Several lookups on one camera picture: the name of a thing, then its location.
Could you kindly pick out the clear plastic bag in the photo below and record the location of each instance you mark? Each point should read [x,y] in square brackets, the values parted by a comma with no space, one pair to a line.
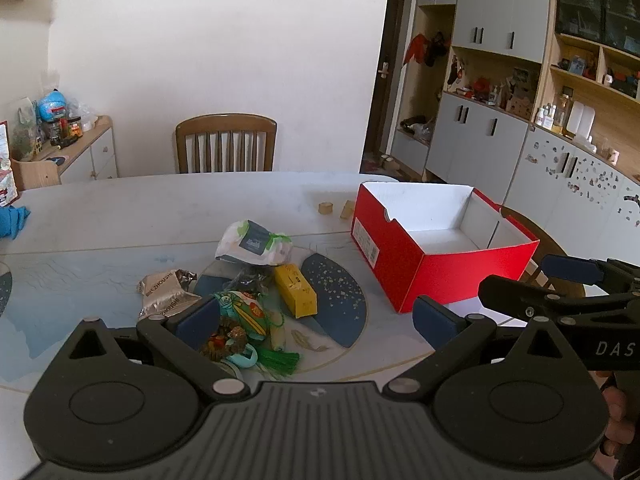
[84,112]

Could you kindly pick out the person's right hand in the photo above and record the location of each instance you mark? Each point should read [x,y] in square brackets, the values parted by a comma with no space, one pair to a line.
[617,420]

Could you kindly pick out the dark jar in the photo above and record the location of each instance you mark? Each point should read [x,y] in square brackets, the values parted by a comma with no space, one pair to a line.
[52,132]
[74,127]

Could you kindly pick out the clear bag on shoe shelf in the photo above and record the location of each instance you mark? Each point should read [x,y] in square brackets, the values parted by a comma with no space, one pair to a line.
[417,127]

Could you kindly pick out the white wet wipes packet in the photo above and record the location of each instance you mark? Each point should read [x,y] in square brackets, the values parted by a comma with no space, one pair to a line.
[252,245]

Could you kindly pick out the red white snack bag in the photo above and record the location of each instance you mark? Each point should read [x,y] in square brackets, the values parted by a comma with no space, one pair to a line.
[5,165]

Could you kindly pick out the red hanging garment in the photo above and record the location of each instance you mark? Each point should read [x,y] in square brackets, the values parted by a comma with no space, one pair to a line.
[415,47]

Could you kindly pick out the dark wooden door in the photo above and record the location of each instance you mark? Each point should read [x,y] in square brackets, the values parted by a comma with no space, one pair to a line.
[385,60]

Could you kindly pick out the wooden slat-back chair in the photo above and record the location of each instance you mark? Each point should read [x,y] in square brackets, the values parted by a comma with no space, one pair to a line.
[526,220]
[225,127]

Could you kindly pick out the wooden sideboard with white drawers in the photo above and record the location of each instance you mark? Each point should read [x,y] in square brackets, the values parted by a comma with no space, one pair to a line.
[85,152]

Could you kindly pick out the blue round placemat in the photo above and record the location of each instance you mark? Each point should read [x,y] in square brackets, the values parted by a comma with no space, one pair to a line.
[2,285]
[335,300]

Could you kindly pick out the blue round toy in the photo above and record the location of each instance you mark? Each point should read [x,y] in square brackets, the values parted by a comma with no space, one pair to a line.
[52,104]

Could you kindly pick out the glass door cabinet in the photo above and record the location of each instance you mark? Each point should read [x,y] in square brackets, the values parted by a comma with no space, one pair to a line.
[580,5]

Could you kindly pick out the bag of small toys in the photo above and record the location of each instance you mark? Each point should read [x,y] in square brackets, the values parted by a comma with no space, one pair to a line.
[22,130]

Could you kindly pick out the brown cardboard carton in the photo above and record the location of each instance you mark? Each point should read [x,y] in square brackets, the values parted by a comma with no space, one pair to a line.
[520,105]

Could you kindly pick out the patterned door mat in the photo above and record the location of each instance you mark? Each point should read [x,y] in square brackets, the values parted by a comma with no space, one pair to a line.
[372,165]

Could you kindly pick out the blue cloth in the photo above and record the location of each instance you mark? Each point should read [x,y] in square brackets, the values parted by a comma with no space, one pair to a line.
[12,220]

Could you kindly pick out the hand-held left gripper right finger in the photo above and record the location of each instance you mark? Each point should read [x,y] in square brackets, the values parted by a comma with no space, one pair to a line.
[435,322]

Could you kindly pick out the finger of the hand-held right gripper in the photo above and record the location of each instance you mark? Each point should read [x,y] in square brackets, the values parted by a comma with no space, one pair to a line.
[570,267]
[500,292]

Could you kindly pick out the silver snack packet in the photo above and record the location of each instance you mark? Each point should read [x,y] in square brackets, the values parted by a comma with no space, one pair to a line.
[162,295]

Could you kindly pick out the green embroidered tassel sachet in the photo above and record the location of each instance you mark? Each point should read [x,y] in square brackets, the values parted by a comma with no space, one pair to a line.
[247,312]

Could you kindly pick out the white storage container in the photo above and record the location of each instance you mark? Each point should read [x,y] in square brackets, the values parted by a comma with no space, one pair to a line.
[580,117]

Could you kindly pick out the small yellow box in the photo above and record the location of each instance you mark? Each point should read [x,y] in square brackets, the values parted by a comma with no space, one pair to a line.
[295,290]

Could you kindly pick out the grey door cabinet unit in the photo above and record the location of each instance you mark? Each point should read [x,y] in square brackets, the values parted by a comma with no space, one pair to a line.
[500,15]

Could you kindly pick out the red cardboard box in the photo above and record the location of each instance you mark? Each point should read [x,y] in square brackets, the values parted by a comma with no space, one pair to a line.
[390,270]

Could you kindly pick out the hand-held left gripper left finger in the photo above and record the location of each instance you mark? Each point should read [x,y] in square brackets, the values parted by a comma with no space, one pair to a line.
[200,317]

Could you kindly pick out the dark hanging bag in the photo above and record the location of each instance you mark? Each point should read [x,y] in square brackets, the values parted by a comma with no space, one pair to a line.
[437,47]

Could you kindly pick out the white bottle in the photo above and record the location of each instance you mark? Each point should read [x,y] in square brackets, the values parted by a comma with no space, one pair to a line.
[546,117]

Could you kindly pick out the white stickered cabinet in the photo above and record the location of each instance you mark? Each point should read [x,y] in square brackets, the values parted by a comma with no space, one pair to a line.
[575,195]

